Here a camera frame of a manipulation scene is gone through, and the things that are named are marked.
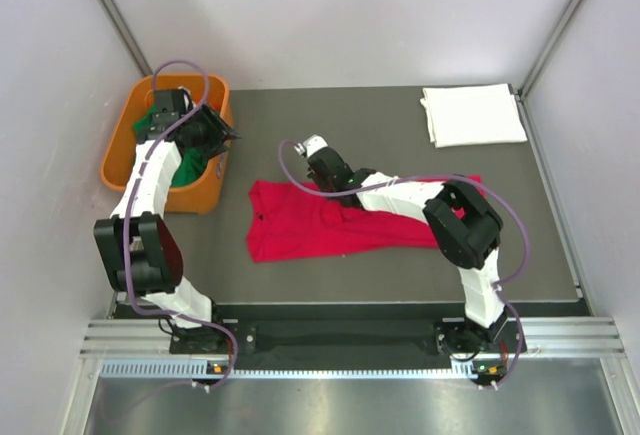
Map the red polo shirt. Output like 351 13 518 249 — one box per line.
244 173 484 264

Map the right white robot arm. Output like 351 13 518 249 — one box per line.
296 136 508 360

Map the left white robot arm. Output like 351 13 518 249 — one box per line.
93 86 239 352

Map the green t shirt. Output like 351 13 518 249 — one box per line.
133 112 208 188

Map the orange plastic bin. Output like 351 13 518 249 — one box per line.
100 73 234 214

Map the folded white t shirt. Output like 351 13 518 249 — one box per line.
420 83 528 148

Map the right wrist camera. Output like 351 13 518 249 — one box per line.
294 134 328 159

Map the grey slotted cable duct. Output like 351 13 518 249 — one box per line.
100 358 479 380

